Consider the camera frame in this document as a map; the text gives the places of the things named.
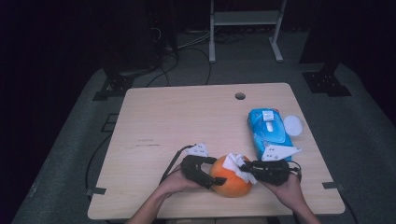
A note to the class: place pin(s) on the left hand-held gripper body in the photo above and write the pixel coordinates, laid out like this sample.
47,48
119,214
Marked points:
193,169

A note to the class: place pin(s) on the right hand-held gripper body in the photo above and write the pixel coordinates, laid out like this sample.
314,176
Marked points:
272,171

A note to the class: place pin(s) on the orange plush toy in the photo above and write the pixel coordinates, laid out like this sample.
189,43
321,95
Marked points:
232,185

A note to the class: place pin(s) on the blue wet wipe pack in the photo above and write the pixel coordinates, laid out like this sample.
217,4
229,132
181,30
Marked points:
264,137

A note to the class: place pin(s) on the person's left hand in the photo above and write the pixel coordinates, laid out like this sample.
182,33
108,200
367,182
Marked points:
176,183

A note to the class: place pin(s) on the person's right hand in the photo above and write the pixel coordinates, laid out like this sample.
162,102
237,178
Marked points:
288,193

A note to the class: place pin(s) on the white round lid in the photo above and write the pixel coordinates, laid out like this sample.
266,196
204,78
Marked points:
293,125

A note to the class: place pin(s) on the black tape piece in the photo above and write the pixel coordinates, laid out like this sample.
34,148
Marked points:
332,185
96,191

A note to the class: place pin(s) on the black stand base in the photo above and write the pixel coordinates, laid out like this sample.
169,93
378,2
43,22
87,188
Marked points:
116,84
325,82

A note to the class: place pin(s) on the white metal stand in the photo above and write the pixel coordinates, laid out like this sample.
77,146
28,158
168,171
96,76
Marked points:
246,18

